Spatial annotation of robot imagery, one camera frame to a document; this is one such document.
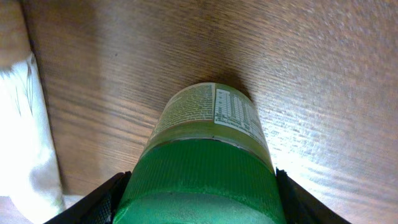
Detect white cream tube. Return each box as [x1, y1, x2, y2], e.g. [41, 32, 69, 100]
[1, 54, 65, 223]

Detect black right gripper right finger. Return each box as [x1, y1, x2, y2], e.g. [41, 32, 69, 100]
[276, 169, 350, 224]

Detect green lid jar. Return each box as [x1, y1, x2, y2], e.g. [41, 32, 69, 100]
[114, 83, 285, 223]

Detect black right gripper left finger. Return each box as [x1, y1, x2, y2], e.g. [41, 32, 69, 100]
[45, 171, 131, 224]

